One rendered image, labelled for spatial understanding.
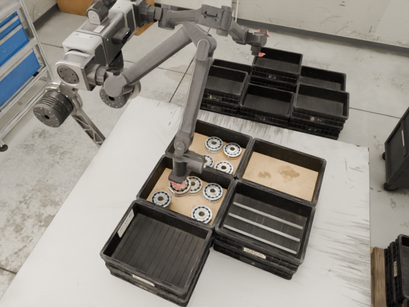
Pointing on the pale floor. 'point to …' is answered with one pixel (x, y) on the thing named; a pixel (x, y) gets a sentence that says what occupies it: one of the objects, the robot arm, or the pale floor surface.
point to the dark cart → (397, 155)
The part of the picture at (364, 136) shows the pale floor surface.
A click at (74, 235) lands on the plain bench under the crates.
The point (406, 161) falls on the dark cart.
